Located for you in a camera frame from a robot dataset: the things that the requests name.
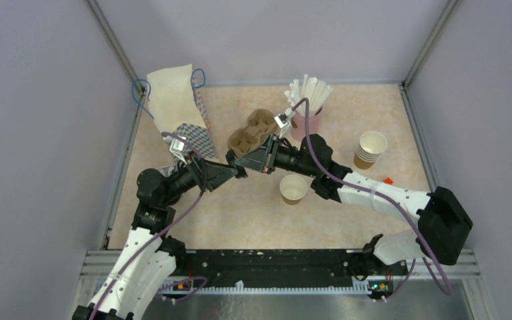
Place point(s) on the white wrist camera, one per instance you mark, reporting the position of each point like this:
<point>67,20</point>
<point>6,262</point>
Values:
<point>284,122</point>
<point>177,148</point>

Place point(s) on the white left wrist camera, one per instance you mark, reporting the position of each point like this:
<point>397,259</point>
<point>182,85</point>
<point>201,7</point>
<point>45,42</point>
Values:
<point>177,148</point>

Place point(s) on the brown pulp cup carrier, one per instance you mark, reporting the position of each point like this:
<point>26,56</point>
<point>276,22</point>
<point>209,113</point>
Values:
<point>259,125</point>

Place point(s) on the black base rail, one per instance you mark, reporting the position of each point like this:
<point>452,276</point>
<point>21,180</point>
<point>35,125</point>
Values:
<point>286,268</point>

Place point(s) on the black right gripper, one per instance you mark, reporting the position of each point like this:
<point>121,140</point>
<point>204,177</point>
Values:
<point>264,158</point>

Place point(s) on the black plastic cup lid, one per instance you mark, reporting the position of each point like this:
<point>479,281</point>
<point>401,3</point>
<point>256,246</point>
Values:
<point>231,160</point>

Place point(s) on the single brown paper cup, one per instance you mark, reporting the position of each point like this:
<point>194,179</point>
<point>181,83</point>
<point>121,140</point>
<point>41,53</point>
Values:
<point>292,189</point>

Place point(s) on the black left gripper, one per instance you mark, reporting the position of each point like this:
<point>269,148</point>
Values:
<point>218,174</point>

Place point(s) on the stack of brown paper cups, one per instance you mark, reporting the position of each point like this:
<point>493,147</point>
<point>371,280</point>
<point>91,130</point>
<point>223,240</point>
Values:
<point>371,146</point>

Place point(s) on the bundle of white straws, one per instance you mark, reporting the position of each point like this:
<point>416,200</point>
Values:
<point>311,88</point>

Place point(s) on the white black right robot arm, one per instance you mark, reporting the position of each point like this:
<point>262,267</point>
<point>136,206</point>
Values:
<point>439,225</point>

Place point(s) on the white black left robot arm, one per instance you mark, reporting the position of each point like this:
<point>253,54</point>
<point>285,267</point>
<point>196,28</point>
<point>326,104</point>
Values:
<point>150,254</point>

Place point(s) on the pink straw holder cup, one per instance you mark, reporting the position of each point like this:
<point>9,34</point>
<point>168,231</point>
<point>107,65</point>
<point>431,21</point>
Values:
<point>298,124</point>

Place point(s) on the blue checkered paper bag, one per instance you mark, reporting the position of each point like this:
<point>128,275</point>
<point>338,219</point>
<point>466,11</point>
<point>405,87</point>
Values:
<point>170,100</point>

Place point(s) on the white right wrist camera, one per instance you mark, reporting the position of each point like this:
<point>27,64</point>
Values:
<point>284,122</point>

